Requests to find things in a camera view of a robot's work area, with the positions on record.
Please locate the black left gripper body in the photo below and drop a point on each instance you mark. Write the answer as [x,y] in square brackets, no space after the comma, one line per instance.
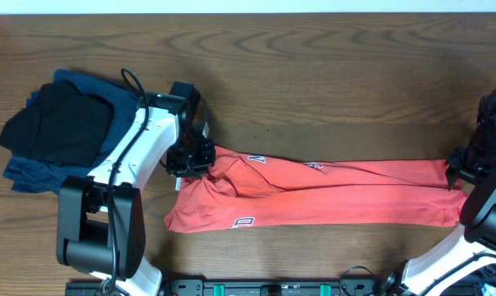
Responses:
[189,157]

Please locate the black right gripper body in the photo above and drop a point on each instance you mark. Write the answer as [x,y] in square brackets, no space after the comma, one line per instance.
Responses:
[475,162]

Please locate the coral red t-shirt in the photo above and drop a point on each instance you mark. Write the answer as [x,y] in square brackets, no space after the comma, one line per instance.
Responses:
[243,190]

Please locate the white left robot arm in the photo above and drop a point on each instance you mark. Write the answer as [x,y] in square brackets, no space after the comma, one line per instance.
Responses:
[101,229]

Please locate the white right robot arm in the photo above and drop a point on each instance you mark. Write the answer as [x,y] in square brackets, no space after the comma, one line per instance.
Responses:
[472,244]

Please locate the dark patterned garment pile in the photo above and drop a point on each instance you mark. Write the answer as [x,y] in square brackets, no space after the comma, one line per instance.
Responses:
[485,279]

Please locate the folded black garment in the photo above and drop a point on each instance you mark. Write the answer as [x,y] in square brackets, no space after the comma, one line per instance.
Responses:
[63,126]

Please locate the folded navy blue garment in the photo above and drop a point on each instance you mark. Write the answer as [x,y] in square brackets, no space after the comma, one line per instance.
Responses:
[34,176]

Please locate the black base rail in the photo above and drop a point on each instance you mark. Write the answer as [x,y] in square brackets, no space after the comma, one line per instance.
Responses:
[357,280]

